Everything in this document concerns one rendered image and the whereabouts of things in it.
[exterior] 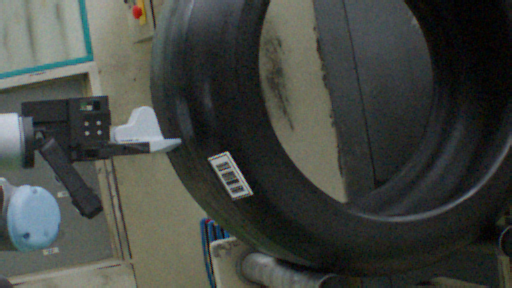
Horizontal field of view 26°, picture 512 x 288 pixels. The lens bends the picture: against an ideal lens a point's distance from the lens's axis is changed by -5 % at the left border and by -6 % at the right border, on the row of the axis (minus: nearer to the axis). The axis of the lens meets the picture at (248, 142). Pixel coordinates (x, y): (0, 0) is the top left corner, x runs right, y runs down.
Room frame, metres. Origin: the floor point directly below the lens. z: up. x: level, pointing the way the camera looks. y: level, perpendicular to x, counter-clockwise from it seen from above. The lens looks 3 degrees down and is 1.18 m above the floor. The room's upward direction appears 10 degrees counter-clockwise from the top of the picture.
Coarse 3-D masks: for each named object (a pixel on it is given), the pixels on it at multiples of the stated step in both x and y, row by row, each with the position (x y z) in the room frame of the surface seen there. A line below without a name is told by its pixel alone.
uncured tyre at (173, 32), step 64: (192, 0) 1.43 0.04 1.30; (256, 0) 1.40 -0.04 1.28; (448, 0) 1.76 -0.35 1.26; (192, 64) 1.41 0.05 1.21; (256, 64) 1.39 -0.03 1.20; (448, 64) 1.76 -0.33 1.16; (192, 128) 1.42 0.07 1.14; (256, 128) 1.39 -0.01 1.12; (448, 128) 1.76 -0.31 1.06; (192, 192) 1.57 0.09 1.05; (256, 192) 1.40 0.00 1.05; (320, 192) 1.40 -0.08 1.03; (384, 192) 1.72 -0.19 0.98; (448, 192) 1.71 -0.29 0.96; (320, 256) 1.44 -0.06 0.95; (384, 256) 1.44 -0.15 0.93; (448, 256) 1.50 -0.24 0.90
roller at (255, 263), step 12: (252, 264) 1.68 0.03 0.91; (264, 264) 1.64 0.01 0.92; (276, 264) 1.60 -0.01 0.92; (288, 264) 1.57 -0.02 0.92; (252, 276) 1.68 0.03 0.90; (264, 276) 1.62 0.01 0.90; (276, 276) 1.57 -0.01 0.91; (288, 276) 1.53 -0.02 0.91; (300, 276) 1.49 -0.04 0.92; (312, 276) 1.45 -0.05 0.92; (324, 276) 1.43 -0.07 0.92; (336, 276) 1.42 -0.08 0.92
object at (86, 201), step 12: (48, 144) 1.41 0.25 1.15; (48, 156) 1.41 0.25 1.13; (60, 156) 1.41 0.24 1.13; (60, 168) 1.41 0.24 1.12; (72, 168) 1.41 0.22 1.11; (60, 180) 1.41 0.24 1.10; (72, 180) 1.41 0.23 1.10; (72, 192) 1.41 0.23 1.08; (84, 192) 1.41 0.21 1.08; (96, 192) 1.44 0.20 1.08; (84, 204) 1.41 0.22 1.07; (96, 204) 1.42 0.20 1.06; (84, 216) 1.44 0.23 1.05
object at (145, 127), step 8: (144, 112) 1.45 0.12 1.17; (152, 112) 1.45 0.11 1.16; (136, 120) 1.44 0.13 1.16; (144, 120) 1.45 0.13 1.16; (152, 120) 1.45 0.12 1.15; (120, 128) 1.43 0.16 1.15; (128, 128) 1.44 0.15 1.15; (136, 128) 1.44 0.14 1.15; (144, 128) 1.44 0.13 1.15; (152, 128) 1.45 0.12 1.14; (120, 136) 1.43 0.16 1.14; (128, 136) 1.44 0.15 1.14; (136, 136) 1.44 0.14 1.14; (144, 136) 1.44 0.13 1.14; (152, 136) 1.45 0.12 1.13; (160, 136) 1.45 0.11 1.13; (152, 144) 1.44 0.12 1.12; (160, 144) 1.45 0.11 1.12; (168, 144) 1.45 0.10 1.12; (176, 144) 1.47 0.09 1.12; (152, 152) 1.44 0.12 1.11
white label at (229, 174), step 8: (208, 160) 1.41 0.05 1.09; (216, 160) 1.40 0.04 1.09; (224, 160) 1.39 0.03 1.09; (232, 160) 1.38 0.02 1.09; (216, 168) 1.40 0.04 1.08; (224, 168) 1.39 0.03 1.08; (232, 168) 1.38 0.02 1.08; (224, 176) 1.40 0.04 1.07; (232, 176) 1.39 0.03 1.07; (240, 176) 1.38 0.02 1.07; (224, 184) 1.41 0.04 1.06; (232, 184) 1.40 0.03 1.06; (240, 184) 1.39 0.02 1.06; (232, 192) 1.41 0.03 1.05; (240, 192) 1.39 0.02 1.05; (248, 192) 1.38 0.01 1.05
